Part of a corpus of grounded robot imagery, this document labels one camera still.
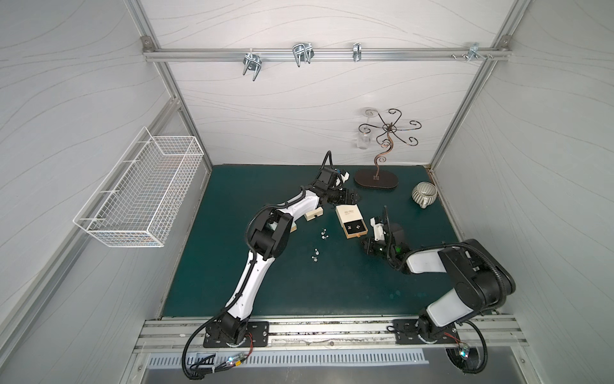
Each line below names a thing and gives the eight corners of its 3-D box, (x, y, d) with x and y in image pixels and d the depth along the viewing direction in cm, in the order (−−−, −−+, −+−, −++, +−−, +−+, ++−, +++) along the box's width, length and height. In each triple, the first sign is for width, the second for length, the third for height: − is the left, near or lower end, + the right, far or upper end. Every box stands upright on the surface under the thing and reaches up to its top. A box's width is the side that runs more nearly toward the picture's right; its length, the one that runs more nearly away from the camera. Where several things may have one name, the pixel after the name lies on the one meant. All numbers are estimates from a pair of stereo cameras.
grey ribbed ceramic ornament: (421, 211, 105) (426, 202, 100) (405, 197, 110) (410, 189, 105) (437, 200, 109) (443, 191, 105) (421, 187, 114) (426, 178, 110)
